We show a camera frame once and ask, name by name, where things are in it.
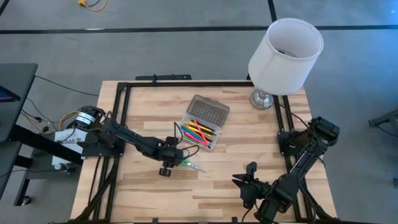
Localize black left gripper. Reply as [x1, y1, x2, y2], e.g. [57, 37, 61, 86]
[154, 136, 190, 178]

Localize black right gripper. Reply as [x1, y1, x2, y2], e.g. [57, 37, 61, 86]
[231, 161, 271, 210]

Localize green handled scissors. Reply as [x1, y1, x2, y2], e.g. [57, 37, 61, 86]
[180, 158, 207, 174]

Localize pink pen with blue tip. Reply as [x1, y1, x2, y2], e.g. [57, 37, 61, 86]
[183, 131, 206, 146]

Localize blue marker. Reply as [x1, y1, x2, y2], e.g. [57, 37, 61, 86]
[180, 125, 213, 149]

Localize yellow pen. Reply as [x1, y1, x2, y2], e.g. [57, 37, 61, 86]
[185, 125, 215, 138]
[187, 121, 216, 134]

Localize clear plastic pencil case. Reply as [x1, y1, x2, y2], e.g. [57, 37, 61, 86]
[179, 94, 231, 151]

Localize white shade table lamp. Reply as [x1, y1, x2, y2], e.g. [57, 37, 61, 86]
[248, 17, 325, 111]

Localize black metal support beam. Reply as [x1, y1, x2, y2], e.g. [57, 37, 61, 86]
[8, 123, 83, 166]

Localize black floor stand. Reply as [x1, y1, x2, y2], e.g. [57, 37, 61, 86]
[368, 108, 398, 129]

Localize grey desk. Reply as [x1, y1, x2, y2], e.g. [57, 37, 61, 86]
[0, 63, 39, 144]

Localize dark laptop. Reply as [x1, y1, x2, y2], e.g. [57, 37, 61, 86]
[0, 85, 21, 104]

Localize black left wrist camera cable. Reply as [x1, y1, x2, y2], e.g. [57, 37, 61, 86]
[173, 121, 201, 161]

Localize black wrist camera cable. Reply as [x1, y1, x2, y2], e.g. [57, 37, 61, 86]
[173, 121, 201, 161]
[240, 206, 261, 224]

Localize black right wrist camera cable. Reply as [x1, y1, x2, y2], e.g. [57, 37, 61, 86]
[240, 206, 261, 224]

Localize black metal table frame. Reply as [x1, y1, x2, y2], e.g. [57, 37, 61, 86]
[73, 80, 340, 224]

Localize black flat bracket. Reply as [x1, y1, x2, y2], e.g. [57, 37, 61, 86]
[134, 73, 193, 82]

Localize yellow coiled cable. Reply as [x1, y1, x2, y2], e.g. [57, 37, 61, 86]
[58, 110, 85, 130]

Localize thin black floor cable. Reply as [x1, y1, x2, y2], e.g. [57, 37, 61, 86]
[34, 75, 100, 97]

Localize yellow floor cable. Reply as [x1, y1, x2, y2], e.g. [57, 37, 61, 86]
[77, 0, 108, 12]

